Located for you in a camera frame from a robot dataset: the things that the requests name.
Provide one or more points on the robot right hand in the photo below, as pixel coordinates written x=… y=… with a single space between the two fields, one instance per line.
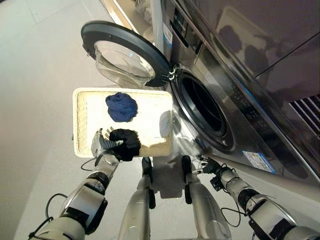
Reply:
x=212 y=166

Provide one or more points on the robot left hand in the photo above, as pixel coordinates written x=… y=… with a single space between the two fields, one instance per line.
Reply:
x=100 y=146

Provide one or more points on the black garment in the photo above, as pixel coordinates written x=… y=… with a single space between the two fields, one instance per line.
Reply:
x=128 y=145

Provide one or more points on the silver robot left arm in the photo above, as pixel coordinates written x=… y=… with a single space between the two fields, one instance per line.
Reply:
x=82 y=200

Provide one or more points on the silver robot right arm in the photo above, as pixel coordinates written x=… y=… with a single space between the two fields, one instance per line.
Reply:
x=260 y=205

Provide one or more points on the silver front-load washing machine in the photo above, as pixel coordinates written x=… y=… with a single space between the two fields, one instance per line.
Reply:
x=240 y=140

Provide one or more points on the dark washing machine drum opening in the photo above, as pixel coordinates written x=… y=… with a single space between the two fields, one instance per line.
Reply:
x=203 y=107

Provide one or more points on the round glass washing machine door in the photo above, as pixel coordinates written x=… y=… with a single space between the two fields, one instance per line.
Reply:
x=125 y=60

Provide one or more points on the dark robot right foot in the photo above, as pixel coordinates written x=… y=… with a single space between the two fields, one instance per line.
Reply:
x=186 y=163

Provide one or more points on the dark robot foot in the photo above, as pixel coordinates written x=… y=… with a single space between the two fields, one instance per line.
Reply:
x=186 y=163
x=147 y=167

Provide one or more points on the silver robot right leg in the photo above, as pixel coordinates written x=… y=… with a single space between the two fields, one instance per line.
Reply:
x=207 y=210

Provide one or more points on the silver robot leg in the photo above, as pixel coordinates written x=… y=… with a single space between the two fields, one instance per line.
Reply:
x=136 y=207
x=207 y=210

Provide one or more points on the blue crumpled garment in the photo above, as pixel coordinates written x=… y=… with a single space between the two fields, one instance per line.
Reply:
x=121 y=107

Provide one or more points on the wide blue info sticker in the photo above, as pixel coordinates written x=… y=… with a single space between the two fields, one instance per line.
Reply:
x=260 y=162

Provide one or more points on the dark robot left foot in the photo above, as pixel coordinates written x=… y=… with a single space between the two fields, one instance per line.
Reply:
x=147 y=167

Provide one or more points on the white rectangular laundry basket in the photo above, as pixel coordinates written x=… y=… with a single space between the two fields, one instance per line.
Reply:
x=150 y=117

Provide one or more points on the silver robot left leg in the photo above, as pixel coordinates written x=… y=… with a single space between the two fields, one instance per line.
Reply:
x=136 y=207

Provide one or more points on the metal door hinge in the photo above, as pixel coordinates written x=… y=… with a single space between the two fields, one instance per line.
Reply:
x=171 y=73

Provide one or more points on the slatted vent grille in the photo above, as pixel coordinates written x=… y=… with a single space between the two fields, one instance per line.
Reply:
x=307 y=115

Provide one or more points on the tall blue white energy label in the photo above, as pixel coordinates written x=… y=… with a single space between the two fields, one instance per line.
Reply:
x=167 y=37

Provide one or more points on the dark detergent drawer panel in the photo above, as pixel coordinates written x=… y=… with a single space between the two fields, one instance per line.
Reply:
x=186 y=32

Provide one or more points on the dark glossy cabinet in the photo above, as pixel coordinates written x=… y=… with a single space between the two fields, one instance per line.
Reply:
x=275 y=37

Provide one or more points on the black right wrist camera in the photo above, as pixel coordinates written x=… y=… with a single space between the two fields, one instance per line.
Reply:
x=216 y=182

